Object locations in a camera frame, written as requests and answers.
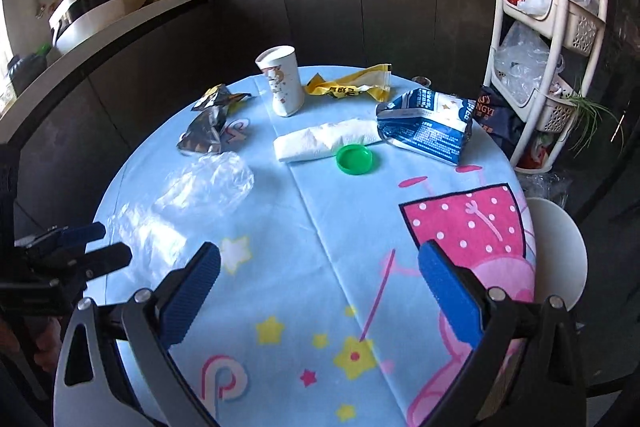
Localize clear plastic bag bundle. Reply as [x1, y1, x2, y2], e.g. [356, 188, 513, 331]
[495, 22, 563, 105]

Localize white rice cooker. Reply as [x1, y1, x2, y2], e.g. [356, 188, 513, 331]
[48, 0, 126, 55]

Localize clear plastic packaging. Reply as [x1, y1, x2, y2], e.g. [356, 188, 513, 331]
[520, 169, 573, 208]

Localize navy bag with orange print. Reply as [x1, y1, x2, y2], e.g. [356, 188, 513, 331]
[472, 86, 526, 158]

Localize green plastic lid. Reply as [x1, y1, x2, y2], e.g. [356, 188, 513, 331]
[336, 144, 373, 176]

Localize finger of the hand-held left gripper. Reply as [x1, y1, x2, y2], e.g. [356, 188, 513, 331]
[30, 242, 134, 290]
[14, 221, 107, 254]

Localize white round bin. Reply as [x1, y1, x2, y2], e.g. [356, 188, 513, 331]
[525, 197, 588, 308]

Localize person's left hand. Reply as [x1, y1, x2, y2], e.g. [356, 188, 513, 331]
[27, 314, 63, 370]

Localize dark brown foil wrapper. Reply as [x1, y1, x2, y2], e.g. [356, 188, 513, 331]
[176, 109, 228, 156]

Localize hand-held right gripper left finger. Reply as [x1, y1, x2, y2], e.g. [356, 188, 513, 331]
[52, 241, 222, 427]

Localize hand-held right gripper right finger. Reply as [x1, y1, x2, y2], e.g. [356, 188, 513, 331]
[417, 239, 591, 427]

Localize blue and white packet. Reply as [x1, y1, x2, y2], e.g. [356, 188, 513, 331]
[376, 89, 476, 166]

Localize black ribbed pot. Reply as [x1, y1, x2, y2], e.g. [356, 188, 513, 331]
[7, 52, 48, 95]

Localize white paper tissue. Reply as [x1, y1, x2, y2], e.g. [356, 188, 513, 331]
[273, 117, 382, 164]

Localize white paper cup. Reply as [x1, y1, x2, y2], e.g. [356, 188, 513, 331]
[255, 45, 306, 118]

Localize white plastic storage rack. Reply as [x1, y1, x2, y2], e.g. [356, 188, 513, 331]
[484, 0, 608, 172]

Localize green spider plant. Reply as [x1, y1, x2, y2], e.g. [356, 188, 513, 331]
[562, 79, 626, 148]

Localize red and white plastic bag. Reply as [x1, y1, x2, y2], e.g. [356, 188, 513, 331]
[525, 132, 553, 168]

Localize dark wrapper with yellow print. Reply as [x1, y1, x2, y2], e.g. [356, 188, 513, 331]
[192, 83, 251, 114]

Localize yellow snack wrapper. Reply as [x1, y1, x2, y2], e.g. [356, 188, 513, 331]
[306, 63, 392, 104]

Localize blue cartoon printed tablecloth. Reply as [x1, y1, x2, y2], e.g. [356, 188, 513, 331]
[82, 66, 538, 427]

